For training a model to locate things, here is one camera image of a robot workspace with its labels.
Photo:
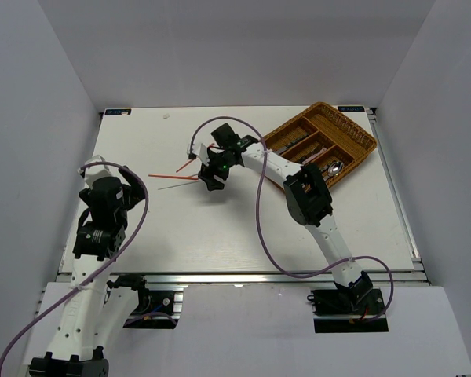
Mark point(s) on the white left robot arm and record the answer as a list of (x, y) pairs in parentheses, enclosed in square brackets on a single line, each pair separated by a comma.
[(94, 309)]

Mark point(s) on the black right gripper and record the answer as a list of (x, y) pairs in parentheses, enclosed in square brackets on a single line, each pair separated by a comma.
[(207, 172)]

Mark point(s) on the orange chopstick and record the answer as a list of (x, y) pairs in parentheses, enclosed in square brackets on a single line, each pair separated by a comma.
[(177, 177), (190, 161)]

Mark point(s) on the brown wicker cutlery tray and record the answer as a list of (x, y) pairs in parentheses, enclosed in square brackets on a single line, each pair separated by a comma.
[(347, 136)]

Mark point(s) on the pink handle fork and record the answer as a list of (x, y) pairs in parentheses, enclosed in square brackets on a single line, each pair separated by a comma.
[(313, 156)]

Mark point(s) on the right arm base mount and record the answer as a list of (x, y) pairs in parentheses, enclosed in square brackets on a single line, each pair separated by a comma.
[(335, 314)]

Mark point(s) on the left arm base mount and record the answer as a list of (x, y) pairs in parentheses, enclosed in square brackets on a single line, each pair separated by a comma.
[(155, 308)]

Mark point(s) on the lower silver metal chopstick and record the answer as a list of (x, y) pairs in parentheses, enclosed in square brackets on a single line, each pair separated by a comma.
[(178, 185)]

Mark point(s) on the lower orange chopstick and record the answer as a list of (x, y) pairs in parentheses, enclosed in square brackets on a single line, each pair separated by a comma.
[(177, 177)]

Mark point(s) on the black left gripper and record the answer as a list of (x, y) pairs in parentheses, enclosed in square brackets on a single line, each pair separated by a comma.
[(134, 193)]

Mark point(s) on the blue corner label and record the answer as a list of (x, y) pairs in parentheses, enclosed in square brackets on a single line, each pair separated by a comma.
[(351, 108), (117, 111)]

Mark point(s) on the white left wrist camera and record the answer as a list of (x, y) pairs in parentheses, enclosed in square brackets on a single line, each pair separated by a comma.
[(96, 173)]

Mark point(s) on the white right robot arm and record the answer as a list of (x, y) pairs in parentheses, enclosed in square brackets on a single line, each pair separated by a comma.
[(308, 199)]

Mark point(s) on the right blue corner label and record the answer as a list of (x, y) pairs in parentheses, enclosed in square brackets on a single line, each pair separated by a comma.
[(351, 108)]

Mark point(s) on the upper orange chopstick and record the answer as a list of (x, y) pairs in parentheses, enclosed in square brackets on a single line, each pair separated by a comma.
[(190, 161)]

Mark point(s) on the left blue corner label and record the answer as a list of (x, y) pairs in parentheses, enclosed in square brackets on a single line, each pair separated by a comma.
[(117, 111)]

